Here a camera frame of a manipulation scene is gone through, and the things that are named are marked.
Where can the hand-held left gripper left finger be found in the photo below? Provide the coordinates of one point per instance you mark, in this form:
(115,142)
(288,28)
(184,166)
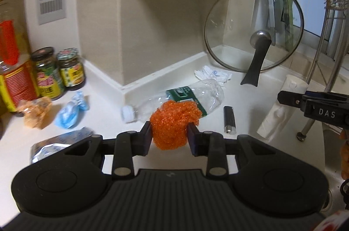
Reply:
(146,138)

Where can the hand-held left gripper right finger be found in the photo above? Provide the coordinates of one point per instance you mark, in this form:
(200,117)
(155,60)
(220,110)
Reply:
(192,141)

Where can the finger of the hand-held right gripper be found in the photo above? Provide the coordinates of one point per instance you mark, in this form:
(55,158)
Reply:
(317,94)
(290,99)

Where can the orange mesh net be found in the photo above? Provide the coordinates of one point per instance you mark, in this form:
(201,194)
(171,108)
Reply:
(171,124)

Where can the clear plastic bottle green label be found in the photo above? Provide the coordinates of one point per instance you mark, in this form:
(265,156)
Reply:
(207,94)

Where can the orange tan wrapper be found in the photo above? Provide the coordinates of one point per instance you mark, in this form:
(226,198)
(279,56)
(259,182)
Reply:
(34,112)

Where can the person's right hand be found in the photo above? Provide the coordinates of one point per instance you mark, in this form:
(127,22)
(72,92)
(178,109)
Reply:
(346,154)

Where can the black silver lighter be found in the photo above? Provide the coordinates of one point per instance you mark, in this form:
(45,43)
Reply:
(229,119)

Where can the white crumpled wrapper blue print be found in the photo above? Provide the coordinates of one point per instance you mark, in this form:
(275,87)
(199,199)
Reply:
(210,74)

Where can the stainless steel sink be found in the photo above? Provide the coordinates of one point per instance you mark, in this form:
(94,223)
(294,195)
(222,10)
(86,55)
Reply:
(334,184)

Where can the green cutting board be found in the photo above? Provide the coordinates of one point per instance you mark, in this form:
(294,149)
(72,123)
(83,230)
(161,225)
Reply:
(287,15)

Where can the window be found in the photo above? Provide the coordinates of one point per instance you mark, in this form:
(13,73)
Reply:
(308,2)

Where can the silver foil packet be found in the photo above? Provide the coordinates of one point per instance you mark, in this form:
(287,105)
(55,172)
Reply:
(51,143)

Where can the small jar yellow label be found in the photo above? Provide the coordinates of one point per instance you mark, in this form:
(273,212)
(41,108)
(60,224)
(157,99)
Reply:
(72,74)

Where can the large jar green yellow label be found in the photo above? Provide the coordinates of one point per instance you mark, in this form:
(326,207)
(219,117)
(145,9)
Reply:
(49,81)

